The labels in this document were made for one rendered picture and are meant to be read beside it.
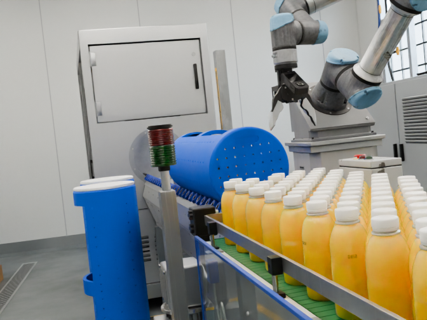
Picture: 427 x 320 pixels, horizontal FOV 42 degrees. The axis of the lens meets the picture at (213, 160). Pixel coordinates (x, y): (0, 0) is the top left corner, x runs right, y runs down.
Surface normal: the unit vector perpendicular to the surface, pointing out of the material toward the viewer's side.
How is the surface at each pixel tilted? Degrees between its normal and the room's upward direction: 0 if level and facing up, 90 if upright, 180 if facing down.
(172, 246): 90
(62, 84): 90
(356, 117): 45
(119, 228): 90
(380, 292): 90
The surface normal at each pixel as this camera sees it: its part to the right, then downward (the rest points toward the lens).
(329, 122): 0.11, -0.69
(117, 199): 0.53, -0.01
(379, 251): -0.59, -0.22
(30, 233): 0.15, 0.04
